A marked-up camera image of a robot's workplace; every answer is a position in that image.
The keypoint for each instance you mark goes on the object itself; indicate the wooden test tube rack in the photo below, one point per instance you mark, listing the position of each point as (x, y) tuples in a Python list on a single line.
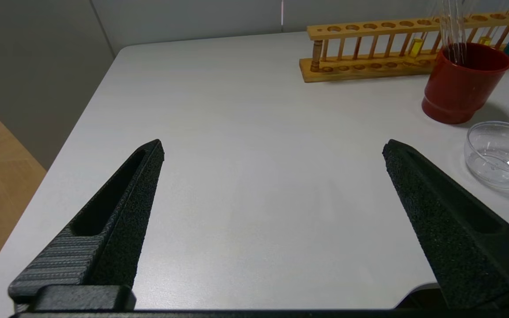
[(360, 68)]

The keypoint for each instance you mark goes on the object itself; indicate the test tube with pale yellow pigment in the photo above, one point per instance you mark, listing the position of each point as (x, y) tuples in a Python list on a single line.
[(415, 47)]

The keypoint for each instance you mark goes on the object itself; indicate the empty clear test tube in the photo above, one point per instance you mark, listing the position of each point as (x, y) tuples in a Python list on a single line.
[(449, 31), (464, 31)]

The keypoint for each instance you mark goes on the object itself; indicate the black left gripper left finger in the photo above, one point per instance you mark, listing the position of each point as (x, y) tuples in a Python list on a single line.
[(122, 238)]

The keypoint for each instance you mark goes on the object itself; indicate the red plastic cup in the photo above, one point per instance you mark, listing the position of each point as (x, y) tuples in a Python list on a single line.
[(462, 92)]

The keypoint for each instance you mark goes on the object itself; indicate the clear glass dish with spout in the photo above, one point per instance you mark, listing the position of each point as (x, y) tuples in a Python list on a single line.
[(497, 170)]

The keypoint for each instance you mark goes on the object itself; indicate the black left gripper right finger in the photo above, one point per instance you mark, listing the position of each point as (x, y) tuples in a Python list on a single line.
[(457, 238)]

